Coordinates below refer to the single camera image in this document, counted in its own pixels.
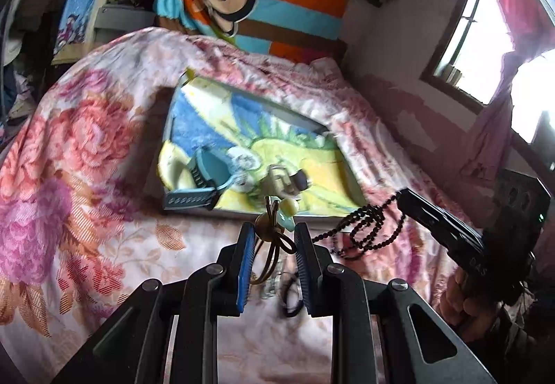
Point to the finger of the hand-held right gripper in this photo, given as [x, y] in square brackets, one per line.
[433, 230]
[427, 208]

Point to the hanging clothes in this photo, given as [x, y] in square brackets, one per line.
[17, 63]

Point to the person's right forearm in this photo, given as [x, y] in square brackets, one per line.
[524, 345]

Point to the beige and dark trinket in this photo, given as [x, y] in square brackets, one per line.
[286, 181]

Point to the cartoon printed cloth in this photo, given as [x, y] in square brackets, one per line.
[243, 115]

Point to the small clear trinket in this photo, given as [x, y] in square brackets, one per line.
[269, 286]

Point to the white cabinet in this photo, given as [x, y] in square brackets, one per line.
[121, 17]

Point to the window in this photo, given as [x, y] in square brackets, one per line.
[481, 28]

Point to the yellow blue cartoon tray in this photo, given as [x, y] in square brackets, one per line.
[197, 214]

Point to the person's right hand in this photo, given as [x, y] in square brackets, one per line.
[466, 301]

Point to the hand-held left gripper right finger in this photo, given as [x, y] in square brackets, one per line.
[303, 267]

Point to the pink floral blanket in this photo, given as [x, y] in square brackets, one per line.
[78, 141]

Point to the pink curtain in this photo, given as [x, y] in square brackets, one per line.
[490, 137]

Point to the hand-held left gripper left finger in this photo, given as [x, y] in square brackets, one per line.
[245, 267]

